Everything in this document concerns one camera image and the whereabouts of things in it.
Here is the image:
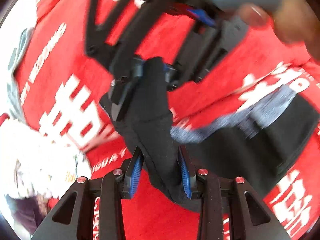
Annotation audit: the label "black pants with patterned stripe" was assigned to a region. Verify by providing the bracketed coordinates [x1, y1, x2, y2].
[100, 57, 319, 216]

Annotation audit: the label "person's right hand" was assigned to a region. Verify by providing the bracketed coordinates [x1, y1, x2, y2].
[238, 0, 319, 62]

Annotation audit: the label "red wedding blanket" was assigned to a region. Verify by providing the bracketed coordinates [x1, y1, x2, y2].
[14, 0, 319, 239]

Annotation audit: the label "floral white quilt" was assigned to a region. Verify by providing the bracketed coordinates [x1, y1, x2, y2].
[1, 28, 92, 199]

